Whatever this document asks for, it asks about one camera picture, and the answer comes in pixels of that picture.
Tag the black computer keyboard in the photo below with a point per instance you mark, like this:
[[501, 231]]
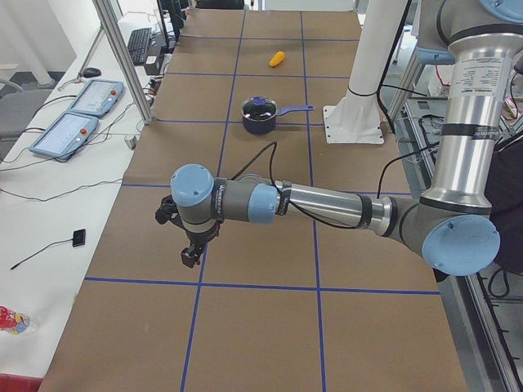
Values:
[[138, 45]]

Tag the upper blue teach pendant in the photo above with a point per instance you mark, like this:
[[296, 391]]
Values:
[[97, 97]]

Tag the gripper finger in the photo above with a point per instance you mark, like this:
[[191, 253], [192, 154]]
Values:
[[197, 252], [188, 257]]

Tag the aluminium frame post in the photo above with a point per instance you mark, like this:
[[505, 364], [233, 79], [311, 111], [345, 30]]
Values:
[[109, 24]]

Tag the blue teach pendant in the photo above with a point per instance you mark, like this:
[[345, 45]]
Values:
[[97, 97], [69, 132]]

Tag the lower blue teach pendant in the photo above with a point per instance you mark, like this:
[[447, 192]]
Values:
[[69, 132]]

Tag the red plastic bottle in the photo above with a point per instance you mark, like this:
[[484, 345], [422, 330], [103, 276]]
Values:
[[16, 323]]

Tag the dark blue saucepan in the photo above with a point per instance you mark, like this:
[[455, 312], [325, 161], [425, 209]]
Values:
[[264, 127]]

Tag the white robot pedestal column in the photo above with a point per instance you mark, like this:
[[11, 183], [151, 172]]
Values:
[[356, 118]]

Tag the small metal cylinder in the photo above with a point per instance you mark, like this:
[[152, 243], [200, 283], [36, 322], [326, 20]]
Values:
[[130, 141]]

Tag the black computer mouse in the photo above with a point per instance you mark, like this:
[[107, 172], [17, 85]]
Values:
[[91, 72]]

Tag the yellow toy corn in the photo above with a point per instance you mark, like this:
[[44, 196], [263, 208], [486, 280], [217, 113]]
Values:
[[277, 59]]

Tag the small black square sensor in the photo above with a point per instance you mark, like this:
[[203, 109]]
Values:
[[79, 237]]

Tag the glass pot lid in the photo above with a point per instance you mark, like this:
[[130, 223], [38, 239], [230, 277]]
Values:
[[259, 108]]

